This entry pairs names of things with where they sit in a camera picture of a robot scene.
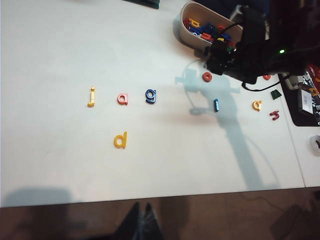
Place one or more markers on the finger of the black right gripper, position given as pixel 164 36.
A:
pixel 228 68
pixel 213 67

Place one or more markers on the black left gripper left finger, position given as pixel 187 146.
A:
pixel 131 225

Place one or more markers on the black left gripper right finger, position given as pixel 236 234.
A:
pixel 151 225

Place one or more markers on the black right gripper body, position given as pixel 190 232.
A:
pixel 240 62

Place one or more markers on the red letter o magnet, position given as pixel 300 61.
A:
pixel 266 77
pixel 207 76

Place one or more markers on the blue letter g magnet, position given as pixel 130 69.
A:
pixel 150 96

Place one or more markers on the yellow letter d magnet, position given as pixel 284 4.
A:
pixel 120 140

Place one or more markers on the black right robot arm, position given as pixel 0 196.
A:
pixel 287 30

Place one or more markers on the yellow letter n magnet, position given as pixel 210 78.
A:
pixel 221 39

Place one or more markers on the light blue letter i magnet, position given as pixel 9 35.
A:
pixel 216 105

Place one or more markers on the blue letter u magnet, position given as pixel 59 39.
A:
pixel 207 28

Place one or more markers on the yellow letter a magnet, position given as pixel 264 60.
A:
pixel 257 105

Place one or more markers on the green letter m magnet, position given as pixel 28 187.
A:
pixel 275 94

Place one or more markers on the red letter h magnet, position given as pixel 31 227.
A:
pixel 274 115

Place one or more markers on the green magnet letter card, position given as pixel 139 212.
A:
pixel 147 2

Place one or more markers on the red letter a magnet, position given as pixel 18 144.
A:
pixel 122 99

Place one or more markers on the yellow letter j magnet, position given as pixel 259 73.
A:
pixel 91 98

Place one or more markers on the beige oval paper bowl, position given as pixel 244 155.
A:
pixel 193 37

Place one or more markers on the grey white stapler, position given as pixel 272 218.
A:
pixel 292 81

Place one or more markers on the black box white label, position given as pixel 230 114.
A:
pixel 306 100

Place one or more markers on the black tray with items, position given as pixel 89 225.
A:
pixel 300 120

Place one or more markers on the white tape roll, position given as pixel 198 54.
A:
pixel 315 145

